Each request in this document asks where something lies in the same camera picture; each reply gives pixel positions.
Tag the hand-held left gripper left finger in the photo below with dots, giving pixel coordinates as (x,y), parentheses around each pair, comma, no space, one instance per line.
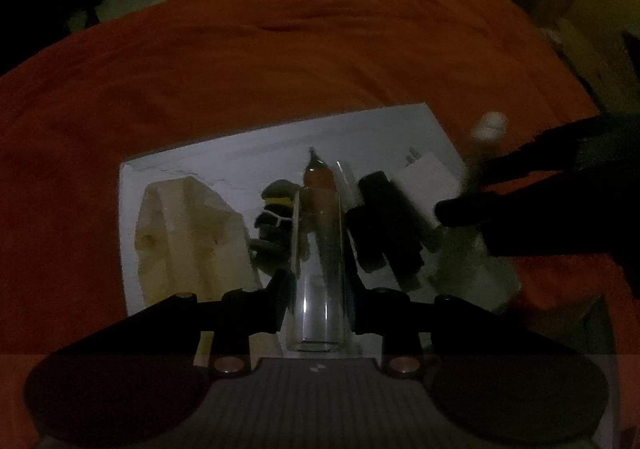
(280,301)

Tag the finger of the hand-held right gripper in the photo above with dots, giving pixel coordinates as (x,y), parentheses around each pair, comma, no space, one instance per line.
(525,219)
(530,156)

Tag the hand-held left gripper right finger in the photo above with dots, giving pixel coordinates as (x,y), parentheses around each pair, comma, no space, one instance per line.
(367,314)

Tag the clear glass tube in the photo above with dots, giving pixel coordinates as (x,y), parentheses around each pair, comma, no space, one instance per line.
(315,289)

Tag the grey penguin plush toy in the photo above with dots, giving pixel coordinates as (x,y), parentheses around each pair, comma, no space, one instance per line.
(275,224)

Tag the black rectangular case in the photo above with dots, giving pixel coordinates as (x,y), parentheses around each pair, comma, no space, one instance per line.
(385,224)

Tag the white charger adapter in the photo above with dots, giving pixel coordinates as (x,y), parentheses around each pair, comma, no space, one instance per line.
(430,179)

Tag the beige wooden box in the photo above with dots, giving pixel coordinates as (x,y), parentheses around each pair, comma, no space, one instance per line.
(190,239)

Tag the orange pen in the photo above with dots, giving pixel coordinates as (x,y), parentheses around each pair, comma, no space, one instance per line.
(317,176)

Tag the white foam board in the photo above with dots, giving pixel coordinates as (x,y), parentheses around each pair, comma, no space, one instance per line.
(225,159)

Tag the orange blanket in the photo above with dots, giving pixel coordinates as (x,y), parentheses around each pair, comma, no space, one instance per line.
(250,54)

